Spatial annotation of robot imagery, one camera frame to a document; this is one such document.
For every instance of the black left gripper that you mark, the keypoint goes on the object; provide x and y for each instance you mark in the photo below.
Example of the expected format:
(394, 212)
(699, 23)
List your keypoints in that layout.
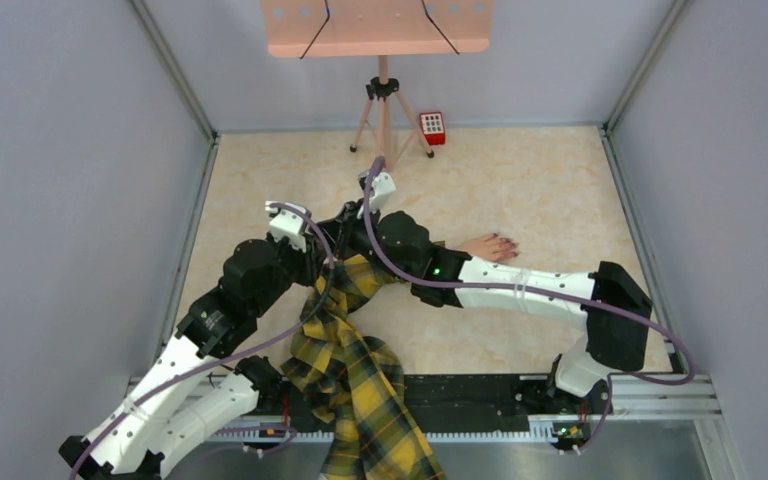
(312, 260)

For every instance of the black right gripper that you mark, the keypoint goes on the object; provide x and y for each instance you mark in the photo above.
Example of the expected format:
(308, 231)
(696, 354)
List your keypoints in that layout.
(344, 229)

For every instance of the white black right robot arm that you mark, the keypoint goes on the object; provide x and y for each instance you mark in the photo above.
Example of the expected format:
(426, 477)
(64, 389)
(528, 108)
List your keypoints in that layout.
(609, 307)

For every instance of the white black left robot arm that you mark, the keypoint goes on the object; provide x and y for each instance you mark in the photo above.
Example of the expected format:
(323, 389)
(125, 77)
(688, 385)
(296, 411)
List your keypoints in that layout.
(153, 428)

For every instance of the mannequin hand painted nails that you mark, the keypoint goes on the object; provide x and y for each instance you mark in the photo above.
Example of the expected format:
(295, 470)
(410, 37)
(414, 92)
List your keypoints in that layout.
(492, 247)

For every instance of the yellow plaid shirt sleeve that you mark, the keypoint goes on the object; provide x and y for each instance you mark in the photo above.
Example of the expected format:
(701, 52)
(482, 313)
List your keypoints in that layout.
(356, 383)

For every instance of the red keypad box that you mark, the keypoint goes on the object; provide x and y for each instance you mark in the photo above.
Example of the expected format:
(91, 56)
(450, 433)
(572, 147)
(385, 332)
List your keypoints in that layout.
(433, 127)

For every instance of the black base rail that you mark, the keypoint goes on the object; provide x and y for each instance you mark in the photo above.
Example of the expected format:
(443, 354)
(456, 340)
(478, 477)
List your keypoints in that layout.
(519, 408)

